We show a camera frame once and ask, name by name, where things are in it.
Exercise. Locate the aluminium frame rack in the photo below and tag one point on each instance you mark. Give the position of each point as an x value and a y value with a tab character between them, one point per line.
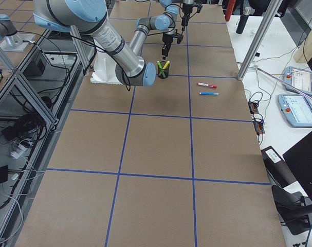
38	82

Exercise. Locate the brown table cover mat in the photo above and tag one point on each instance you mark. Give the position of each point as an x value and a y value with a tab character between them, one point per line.
160	165

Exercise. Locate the green highlighter pen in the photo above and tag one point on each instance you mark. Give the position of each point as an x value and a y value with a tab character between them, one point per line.
166	65

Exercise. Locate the orange terminal adapter board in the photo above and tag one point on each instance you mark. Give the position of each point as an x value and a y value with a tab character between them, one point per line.
253	107

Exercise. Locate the black mesh pen cup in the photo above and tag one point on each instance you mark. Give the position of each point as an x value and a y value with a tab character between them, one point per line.
163	73

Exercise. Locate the far blue teach pendant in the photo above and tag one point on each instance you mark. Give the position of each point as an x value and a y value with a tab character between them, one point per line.
298	78

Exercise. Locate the white label remote box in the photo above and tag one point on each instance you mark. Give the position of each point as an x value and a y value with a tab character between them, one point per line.
272	155

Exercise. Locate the black steel water bottle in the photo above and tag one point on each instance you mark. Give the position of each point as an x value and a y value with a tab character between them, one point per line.
243	20

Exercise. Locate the black monitor on desk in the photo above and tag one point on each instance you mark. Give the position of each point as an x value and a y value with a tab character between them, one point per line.
299	160

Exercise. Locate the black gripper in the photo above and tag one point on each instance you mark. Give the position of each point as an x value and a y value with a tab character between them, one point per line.
186	10
167	38

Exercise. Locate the blue highlighter pen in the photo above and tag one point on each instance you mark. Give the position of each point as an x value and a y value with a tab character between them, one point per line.
208	93

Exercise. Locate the red object at edge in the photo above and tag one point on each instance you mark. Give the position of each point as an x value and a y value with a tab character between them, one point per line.
229	9

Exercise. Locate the near blue teach pendant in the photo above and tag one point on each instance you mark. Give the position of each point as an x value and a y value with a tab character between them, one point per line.
296	109

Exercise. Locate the aluminium frame post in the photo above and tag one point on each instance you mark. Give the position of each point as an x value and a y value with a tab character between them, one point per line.
261	31

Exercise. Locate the blue teach pendant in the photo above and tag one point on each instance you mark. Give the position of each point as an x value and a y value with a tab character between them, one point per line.
296	109
298	78

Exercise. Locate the red capped white marker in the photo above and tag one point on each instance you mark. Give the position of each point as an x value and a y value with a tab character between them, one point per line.
207	85

